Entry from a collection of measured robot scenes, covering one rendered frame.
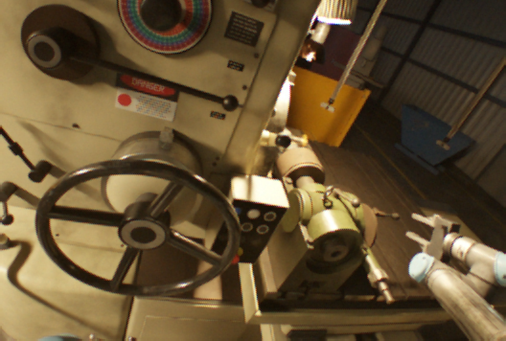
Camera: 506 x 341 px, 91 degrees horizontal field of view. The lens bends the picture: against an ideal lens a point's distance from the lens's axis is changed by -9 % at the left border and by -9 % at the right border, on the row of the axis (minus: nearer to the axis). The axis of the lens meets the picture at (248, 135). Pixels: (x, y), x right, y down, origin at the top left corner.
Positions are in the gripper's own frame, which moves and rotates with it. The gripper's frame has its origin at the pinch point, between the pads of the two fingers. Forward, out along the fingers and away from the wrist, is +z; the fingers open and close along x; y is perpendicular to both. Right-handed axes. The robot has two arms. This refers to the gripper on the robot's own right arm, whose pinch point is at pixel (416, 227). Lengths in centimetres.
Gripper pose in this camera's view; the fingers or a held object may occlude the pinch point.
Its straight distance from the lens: 112.4
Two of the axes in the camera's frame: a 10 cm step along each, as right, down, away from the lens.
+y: -9.3, -2.4, -2.9
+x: -2.6, 9.7, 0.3
